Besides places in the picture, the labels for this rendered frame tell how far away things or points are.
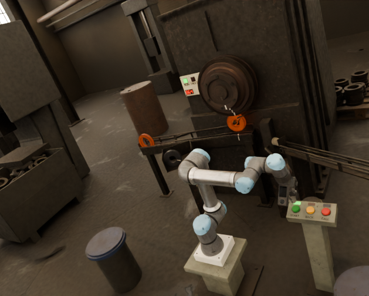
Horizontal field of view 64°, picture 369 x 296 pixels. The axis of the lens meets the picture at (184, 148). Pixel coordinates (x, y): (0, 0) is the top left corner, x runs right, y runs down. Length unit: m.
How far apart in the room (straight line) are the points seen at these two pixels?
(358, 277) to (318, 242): 0.28
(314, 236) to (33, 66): 3.68
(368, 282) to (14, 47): 4.02
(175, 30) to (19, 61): 2.25
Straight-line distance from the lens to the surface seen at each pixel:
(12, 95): 4.03
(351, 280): 1.64
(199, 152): 1.68
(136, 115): 5.10
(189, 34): 2.50
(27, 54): 4.30
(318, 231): 1.76
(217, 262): 1.95
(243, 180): 1.36
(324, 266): 1.96
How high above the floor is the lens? 1.71
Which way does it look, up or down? 23 degrees down
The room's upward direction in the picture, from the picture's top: 21 degrees counter-clockwise
